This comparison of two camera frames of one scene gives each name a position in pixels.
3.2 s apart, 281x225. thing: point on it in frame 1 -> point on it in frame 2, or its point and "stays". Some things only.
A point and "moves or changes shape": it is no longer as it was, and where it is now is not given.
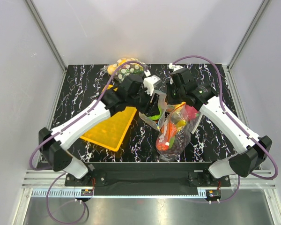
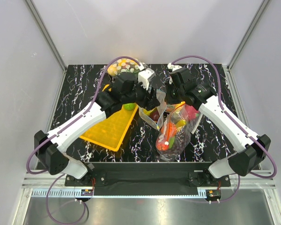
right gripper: [170, 101] stays
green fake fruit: [158, 116] moves or changes shape
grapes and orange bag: [173, 137] stays
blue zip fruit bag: [156, 123] stays
